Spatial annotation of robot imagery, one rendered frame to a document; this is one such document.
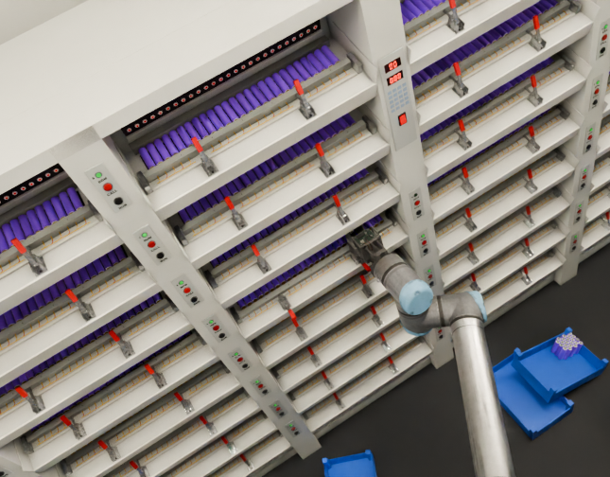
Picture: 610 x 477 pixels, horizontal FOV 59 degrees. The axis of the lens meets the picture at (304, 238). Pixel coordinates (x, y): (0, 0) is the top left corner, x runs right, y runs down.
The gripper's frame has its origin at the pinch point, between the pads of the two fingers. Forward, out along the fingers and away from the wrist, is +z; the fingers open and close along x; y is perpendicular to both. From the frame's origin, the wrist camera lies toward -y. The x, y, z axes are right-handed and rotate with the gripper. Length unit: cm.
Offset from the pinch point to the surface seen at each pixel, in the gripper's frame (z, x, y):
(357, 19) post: -8, -15, 67
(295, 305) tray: -7.8, 27.2, -6.3
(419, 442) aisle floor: -26, 10, -100
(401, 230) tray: -5.7, -14.0, -5.5
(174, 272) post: -10, 50, 32
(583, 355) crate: -36, -66, -99
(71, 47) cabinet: 28, 43, 77
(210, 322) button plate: -9, 51, 9
